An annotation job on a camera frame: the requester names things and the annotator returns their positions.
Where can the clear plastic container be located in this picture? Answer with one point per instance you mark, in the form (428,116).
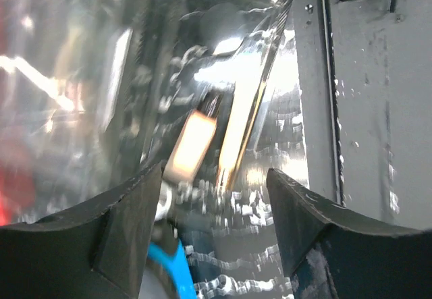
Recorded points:
(94,77)

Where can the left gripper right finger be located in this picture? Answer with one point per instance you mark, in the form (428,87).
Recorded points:
(329,251)

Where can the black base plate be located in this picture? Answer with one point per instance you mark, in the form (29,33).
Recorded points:
(365,78)

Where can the blue hard-shell suitcase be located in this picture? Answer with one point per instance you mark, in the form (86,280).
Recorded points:
(166,274)

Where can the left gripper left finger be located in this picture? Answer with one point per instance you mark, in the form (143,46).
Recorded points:
(96,249)

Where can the red plastic bin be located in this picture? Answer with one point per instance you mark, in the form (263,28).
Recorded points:
(17,186)

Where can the beige foundation bottle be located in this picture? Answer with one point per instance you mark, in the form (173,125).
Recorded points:
(194,140)

